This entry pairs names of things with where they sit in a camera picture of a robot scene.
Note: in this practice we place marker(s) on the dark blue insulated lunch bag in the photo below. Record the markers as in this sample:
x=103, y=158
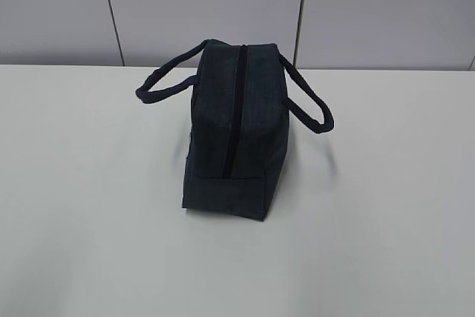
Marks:
x=242, y=99

